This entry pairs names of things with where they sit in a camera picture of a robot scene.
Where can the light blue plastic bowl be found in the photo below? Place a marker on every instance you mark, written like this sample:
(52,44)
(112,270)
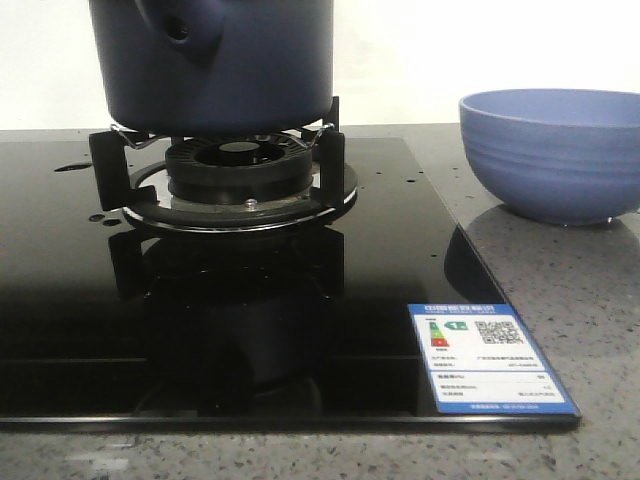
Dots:
(561,156)

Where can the right burner with pot support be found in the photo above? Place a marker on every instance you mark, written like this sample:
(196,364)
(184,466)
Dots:
(228,185)

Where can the dark blue enamel pot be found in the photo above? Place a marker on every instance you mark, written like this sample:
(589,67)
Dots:
(196,68)

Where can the blue energy label sticker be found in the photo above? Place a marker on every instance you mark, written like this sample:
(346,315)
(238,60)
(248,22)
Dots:
(480,359)

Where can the black glass gas stove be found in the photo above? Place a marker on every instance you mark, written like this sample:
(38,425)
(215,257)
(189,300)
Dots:
(324,328)

